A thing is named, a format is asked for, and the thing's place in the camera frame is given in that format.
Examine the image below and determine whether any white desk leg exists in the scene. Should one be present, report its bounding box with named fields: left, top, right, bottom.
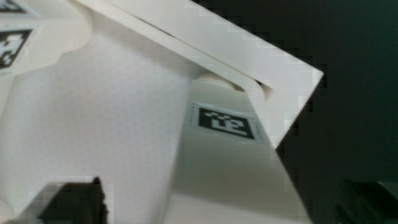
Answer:
left=0, top=0, right=93, bottom=76
left=163, top=74, right=314, bottom=224

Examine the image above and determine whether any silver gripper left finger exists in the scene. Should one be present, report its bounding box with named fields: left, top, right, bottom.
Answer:
left=15, top=176, right=113, bottom=224

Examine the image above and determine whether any white desk top tray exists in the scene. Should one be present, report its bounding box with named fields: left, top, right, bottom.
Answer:
left=0, top=0, right=322, bottom=224

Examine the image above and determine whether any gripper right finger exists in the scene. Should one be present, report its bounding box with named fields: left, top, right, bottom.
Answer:
left=337, top=180, right=398, bottom=224

